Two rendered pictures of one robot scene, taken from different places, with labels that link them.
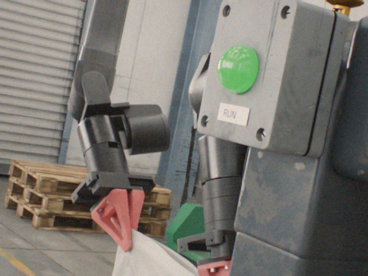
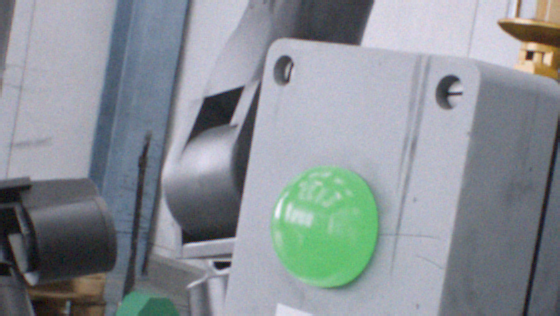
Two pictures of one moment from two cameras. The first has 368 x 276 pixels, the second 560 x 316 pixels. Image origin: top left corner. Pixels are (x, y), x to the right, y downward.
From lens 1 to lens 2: 16 cm
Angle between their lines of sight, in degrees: 9
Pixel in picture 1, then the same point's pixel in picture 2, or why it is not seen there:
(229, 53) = (304, 192)
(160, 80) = (78, 71)
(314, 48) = (518, 179)
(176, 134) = (110, 167)
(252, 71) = (364, 239)
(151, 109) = (76, 189)
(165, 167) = not seen: hidden behind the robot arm
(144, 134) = (63, 242)
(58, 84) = not seen: outside the picture
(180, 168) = (120, 226)
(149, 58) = (57, 32)
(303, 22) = (496, 117)
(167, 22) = not seen: outside the picture
